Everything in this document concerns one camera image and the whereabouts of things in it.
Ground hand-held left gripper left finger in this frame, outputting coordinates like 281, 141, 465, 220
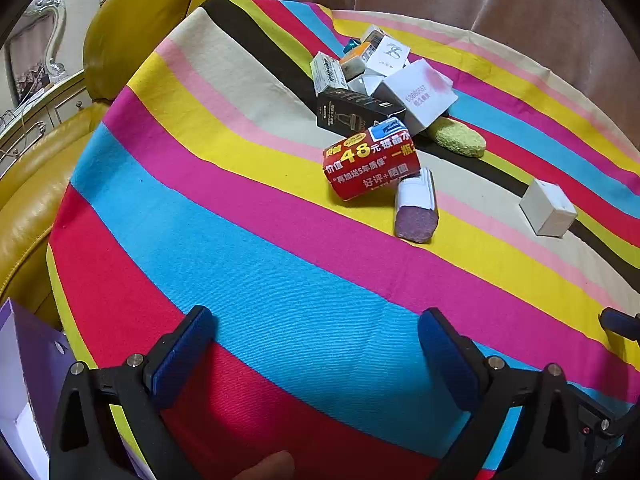
48, 304, 218, 480

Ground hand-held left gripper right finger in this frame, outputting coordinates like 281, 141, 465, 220
417, 307, 590, 480

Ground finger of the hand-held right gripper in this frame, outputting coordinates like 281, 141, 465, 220
599, 307, 640, 348
575, 400, 633, 480

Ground purple block white label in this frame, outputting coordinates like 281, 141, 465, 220
394, 167, 440, 245

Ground purple cardboard box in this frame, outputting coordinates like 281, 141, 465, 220
0, 297, 156, 480

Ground red cylindrical packet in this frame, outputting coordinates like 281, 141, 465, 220
321, 117, 422, 202

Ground green sponge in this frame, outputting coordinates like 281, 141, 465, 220
426, 117, 487, 158

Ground black box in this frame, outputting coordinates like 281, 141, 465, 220
316, 87, 407, 136

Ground white box pink stain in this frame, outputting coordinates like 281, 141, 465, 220
372, 57, 458, 136

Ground small plain white box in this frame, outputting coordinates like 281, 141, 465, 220
347, 72, 386, 96

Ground white box grey logo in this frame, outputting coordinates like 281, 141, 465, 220
365, 40, 412, 77

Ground white medicine box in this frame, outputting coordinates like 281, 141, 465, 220
310, 51, 351, 97

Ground orange box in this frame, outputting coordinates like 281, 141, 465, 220
339, 42, 381, 67

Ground small striped white box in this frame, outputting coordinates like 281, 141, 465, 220
360, 25, 393, 48

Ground person's left hand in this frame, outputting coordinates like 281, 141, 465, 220
234, 450, 297, 480

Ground colourful striped tablecloth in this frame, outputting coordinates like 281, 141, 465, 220
46, 0, 640, 480

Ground white ornate dresser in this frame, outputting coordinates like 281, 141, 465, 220
0, 67, 93, 171

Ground yellow leather sofa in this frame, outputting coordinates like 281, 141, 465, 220
0, 0, 268, 341

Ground silver framed mirror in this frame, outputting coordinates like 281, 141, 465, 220
5, 0, 68, 106

